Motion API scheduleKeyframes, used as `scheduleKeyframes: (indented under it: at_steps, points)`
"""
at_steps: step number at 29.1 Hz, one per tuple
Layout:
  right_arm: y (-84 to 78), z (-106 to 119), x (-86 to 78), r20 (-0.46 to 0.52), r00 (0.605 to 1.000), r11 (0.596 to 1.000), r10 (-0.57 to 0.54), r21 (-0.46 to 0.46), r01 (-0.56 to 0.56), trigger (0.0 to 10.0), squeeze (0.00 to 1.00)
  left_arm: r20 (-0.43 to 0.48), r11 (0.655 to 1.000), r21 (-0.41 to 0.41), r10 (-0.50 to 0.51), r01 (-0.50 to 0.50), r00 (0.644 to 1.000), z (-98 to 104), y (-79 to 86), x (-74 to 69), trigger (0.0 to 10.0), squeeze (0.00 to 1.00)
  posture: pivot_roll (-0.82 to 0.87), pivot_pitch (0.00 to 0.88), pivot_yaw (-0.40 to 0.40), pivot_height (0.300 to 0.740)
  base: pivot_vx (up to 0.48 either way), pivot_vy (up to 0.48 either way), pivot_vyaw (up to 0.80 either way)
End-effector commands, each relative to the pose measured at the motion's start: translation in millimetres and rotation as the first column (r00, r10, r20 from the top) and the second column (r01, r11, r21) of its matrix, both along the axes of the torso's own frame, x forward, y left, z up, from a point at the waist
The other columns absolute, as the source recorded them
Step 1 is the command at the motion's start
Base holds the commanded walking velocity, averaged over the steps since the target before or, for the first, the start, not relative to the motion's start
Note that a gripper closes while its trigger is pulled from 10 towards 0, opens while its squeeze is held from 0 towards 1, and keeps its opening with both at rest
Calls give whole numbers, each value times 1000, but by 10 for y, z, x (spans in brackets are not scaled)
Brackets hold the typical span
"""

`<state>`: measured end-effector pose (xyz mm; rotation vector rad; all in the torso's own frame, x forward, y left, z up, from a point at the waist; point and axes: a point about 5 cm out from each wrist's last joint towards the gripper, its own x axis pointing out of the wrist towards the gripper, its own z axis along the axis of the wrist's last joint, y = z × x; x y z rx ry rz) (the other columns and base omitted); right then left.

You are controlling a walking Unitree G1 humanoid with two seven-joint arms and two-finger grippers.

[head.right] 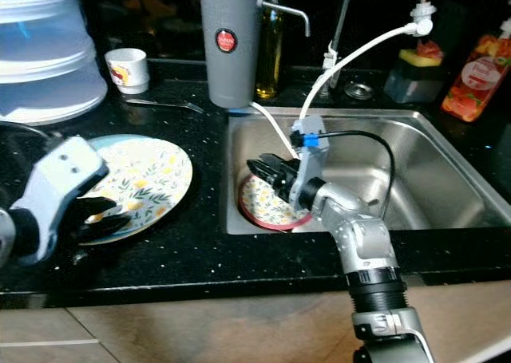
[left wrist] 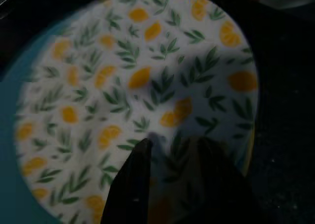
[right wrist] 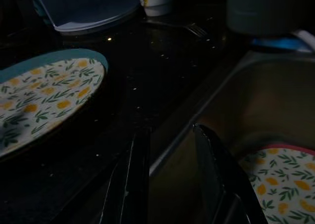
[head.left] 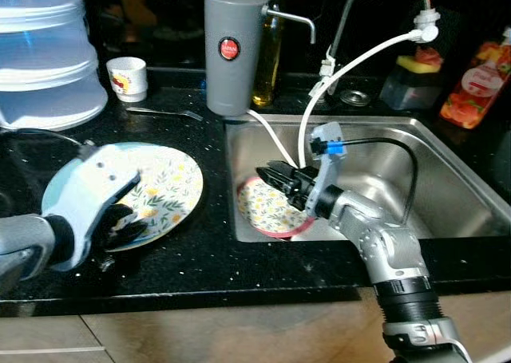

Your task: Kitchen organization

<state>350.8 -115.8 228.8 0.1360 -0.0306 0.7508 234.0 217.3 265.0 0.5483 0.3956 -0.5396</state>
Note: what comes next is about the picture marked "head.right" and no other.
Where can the black sponge holder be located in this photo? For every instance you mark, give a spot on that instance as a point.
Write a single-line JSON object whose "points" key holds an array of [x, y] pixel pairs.
{"points": [[407, 84]]}

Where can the light blue floral plate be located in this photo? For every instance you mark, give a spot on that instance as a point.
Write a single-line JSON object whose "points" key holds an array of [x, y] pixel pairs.
{"points": [[152, 175]]}

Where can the pink rimmed floral plate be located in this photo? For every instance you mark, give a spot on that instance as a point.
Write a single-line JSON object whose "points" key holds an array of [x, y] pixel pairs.
{"points": [[267, 211]]}

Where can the grey water filter canister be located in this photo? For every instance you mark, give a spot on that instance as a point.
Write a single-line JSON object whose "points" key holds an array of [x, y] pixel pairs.
{"points": [[227, 76]]}

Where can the yellow oil bottle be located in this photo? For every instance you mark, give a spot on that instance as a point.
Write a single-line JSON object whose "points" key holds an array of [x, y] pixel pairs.
{"points": [[271, 52]]}

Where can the silver fork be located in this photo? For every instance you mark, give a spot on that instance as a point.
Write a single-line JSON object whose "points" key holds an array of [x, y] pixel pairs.
{"points": [[160, 103]]}

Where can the stainless steel sink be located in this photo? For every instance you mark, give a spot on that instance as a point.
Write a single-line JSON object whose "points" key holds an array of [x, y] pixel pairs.
{"points": [[439, 179]]}

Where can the white faucet diverter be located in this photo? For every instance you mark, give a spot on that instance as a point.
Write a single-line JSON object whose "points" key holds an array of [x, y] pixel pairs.
{"points": [[423, 24]]}

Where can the chrome sink faucet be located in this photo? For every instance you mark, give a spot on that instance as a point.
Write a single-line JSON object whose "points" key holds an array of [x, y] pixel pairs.
{"points": [[340, 24]]}

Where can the red scrubber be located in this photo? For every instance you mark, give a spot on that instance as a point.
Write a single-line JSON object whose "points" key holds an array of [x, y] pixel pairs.
{"points": [[429, 50]]}

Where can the yellow sponge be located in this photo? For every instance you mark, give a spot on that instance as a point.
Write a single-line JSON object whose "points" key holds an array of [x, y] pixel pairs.
{"points": [[413, 57]]}

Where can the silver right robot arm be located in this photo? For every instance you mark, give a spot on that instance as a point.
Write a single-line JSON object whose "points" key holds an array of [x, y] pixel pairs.
{"points": [[367, 235]]}

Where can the orange dish soap bottle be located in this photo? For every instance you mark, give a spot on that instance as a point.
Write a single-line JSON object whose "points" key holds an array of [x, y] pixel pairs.
{"points": [[475, 80]]}

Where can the round chrome hole cover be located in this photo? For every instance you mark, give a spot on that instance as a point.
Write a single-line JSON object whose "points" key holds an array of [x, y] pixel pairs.
{"points": [[359, 91]]}

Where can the beige cabinet door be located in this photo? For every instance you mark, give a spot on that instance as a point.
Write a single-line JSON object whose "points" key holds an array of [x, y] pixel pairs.
{"points": [[207, 331], [471, 315]]}

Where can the beige drawer front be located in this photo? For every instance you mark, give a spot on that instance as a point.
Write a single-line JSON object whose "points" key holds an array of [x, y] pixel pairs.
{"points": [[48, 355], [40, 323]]}

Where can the white tiered storage container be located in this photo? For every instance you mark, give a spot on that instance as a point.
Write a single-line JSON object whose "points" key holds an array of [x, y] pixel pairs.
{"points": [[48, 60]]}

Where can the small white printed cup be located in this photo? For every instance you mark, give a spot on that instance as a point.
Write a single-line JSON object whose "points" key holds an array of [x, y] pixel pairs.
{"points": [[128, 72]]}

